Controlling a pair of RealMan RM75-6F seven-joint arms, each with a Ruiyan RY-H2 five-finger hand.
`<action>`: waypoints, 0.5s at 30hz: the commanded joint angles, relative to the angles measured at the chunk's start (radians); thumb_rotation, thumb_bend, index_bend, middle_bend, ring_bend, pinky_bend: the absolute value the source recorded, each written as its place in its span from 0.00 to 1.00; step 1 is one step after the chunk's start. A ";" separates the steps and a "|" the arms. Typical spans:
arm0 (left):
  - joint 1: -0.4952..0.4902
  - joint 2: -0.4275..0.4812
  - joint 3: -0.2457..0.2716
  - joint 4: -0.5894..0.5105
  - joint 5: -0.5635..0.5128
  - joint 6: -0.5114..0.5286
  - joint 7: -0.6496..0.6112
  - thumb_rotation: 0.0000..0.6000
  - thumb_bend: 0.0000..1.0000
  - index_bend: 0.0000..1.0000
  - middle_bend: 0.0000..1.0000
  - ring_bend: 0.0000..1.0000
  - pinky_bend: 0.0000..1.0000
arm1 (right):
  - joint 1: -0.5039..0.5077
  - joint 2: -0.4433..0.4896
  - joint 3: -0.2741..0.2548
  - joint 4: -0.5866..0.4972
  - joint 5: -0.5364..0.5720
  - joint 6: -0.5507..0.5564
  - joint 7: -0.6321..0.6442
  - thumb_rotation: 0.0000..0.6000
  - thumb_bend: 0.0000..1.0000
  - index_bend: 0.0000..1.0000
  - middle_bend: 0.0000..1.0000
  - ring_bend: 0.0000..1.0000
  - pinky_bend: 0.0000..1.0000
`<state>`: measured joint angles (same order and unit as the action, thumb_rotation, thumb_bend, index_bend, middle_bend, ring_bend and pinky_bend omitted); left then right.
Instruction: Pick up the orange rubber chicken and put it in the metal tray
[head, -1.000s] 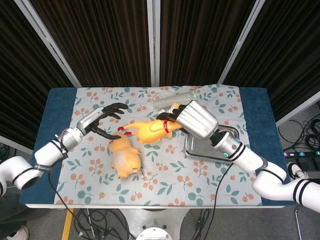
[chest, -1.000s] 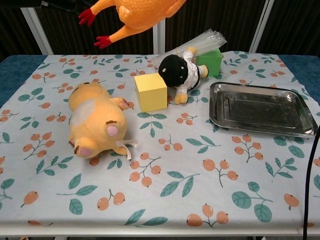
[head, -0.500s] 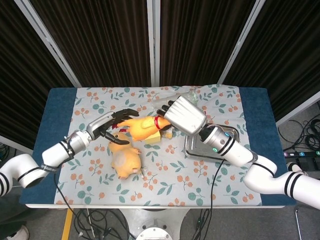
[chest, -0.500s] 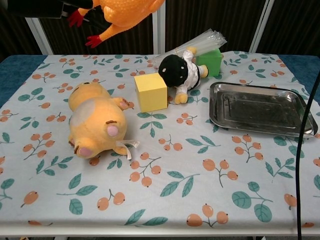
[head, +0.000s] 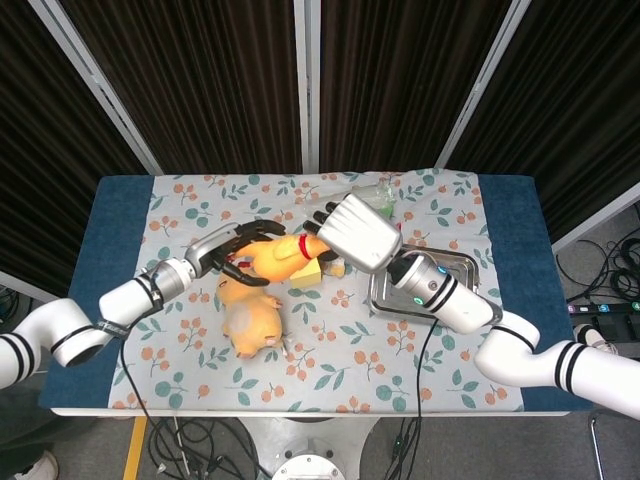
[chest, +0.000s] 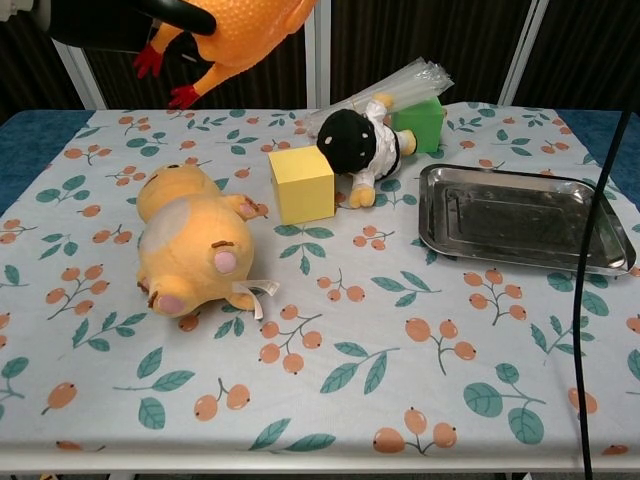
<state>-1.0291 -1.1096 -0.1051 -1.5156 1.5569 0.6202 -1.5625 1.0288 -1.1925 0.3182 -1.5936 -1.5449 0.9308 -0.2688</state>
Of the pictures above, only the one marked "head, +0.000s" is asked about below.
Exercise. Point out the rubber chicken toy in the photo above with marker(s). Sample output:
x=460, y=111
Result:
x=280, y=257

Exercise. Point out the yellow plush chick toy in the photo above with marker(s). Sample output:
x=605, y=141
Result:
x=250, y=315

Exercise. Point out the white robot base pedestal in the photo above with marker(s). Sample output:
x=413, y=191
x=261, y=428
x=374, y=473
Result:
x=305, y=445

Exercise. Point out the green block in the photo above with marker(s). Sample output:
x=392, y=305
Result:
x=386, y=207

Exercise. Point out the blue table cover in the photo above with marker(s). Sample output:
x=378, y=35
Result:
x=110, y=220

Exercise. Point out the yellow floor tape strip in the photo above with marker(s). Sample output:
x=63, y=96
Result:
x=135, y=447

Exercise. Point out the black power strip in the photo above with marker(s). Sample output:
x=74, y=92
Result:
x=605, y=308

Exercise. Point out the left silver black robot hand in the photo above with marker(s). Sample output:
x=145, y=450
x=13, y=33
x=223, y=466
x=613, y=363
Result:
x=210, y=250

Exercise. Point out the grey partition frame post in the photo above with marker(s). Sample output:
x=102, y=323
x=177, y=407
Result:
x=306, y=85
x=100, y=90
x=482, y=85

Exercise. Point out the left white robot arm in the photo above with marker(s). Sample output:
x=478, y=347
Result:
x=120, y=305

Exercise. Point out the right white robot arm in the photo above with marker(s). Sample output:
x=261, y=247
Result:
x=460, y=305

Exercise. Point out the dark brown curtain panel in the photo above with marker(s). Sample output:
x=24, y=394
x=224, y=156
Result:
x=200, y=85
x=400, y=80
x=575, y=110
x=35, y=150

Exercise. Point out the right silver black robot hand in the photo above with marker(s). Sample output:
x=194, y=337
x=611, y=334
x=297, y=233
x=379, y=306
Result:
x=360, y=232

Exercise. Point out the yellow foam cube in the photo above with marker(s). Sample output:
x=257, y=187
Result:
x=307, y=277

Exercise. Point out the stainless steel tray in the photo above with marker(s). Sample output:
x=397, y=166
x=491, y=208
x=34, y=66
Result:
x=385, y=300

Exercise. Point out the floral patterned tablecloth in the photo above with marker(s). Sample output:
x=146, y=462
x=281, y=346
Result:
x=200, y=200

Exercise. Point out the white black sneaker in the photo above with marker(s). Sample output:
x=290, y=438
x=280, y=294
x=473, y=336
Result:
x=595, y=337

